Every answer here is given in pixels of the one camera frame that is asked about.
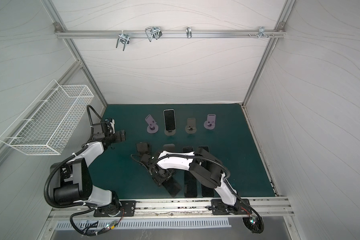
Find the lilac back phone stand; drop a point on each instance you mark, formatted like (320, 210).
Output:
(210, 123)

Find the white round phone stand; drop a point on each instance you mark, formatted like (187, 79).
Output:
(170, 132)

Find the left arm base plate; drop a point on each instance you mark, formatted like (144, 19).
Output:
(123, 208)

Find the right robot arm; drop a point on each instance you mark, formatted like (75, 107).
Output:
(206, 168)

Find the small metal bracket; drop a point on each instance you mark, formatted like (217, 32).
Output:
(189, 32)

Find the white wire basket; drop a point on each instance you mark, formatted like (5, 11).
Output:
(46, 125)

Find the phone from lilac back stand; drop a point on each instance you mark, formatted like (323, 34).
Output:
(190, 185)

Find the white slotted cable duct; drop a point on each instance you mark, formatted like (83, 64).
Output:
(135, 224)

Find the aluminium front rail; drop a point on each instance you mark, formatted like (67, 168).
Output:
(198, 208)

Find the metal clamp on crossbar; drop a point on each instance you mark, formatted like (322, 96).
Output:
(123, 40)

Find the phone from lilac front stand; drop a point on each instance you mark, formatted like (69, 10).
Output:
(206, 148)

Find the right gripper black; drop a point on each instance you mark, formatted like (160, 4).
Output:
(161, 178)

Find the black phone stand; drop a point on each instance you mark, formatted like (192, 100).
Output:
(144, 151)

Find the phone from lilac stand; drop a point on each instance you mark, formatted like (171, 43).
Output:
(190, 185)
(206, 148)

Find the wooden round phone stand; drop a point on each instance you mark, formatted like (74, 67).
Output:
(169, 148)

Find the lilac front phone stand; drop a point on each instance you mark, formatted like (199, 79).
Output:
(152, 127)

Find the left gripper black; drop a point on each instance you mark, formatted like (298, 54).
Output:
(118, 139)

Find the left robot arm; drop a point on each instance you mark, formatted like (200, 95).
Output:
(70, 184)

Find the metal bracket with bolts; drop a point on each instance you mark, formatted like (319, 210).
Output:
(261, 34)

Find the metal u-bolt on crossbar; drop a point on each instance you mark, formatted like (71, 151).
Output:
(153, 33)

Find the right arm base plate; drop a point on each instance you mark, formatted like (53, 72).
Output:
(239, 208)

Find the phone from grey stand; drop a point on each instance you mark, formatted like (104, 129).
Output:
(207, 192)

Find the grey round phone stand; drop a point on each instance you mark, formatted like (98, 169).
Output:
(191, 126)

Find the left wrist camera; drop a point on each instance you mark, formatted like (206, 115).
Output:
(110, 123)

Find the aluminium crossbar rail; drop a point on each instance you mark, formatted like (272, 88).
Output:
(167, 34)

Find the lilac phone stand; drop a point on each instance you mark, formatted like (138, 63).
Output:
(210, 123)
(152, 127)

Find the green table mat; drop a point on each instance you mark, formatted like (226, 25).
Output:
(230, 141)

